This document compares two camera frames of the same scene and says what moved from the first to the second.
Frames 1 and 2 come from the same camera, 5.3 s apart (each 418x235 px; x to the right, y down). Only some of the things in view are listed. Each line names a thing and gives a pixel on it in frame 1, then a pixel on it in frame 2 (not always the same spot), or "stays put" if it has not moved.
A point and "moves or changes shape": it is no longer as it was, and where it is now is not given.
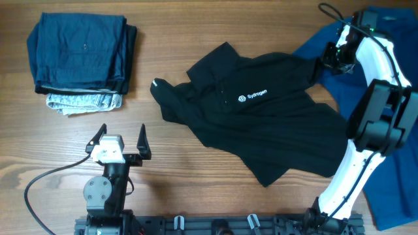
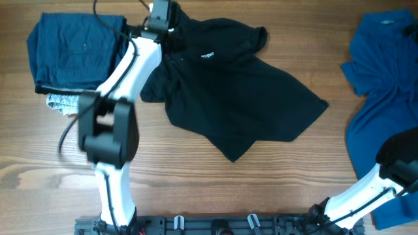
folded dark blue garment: (68, 49) stays put
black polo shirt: (259, 108) moves or changes shape
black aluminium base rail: (223, 225) stays put
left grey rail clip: (179, 222) stays put
